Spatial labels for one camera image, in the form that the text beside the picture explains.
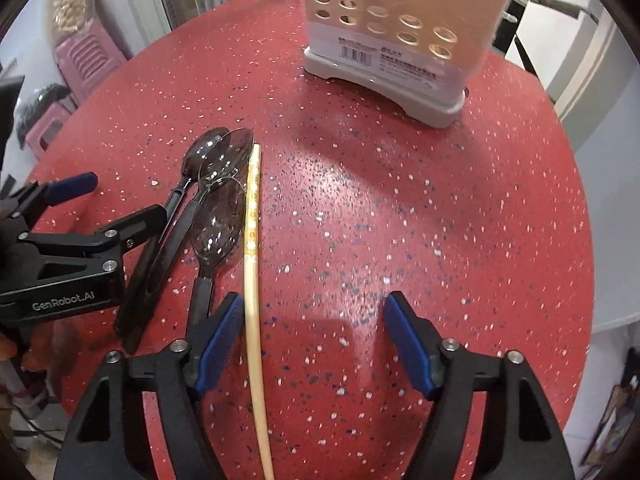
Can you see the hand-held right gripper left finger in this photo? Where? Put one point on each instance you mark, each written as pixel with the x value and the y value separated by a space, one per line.
pixel 220 345

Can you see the cardboard scraps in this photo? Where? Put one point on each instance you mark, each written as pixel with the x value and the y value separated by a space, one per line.
pixel 612 425

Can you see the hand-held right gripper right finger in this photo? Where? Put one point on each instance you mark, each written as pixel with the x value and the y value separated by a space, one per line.
pixel 407 340

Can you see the pink stool with dark cloth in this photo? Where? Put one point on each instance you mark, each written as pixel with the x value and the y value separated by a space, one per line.
pixel 42 115

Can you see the pale patterned chopstick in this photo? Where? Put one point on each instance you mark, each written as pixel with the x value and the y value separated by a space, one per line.
pixel 252 310

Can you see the clear bag of nuts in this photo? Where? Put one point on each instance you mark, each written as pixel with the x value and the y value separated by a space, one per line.
pixel 72 0

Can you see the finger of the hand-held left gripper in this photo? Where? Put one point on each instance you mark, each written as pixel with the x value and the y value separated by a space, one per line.
pixel 140 220
pixel 70 186

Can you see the pink plastic stool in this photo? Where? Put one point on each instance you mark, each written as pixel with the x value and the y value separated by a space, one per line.
pixel 90 60

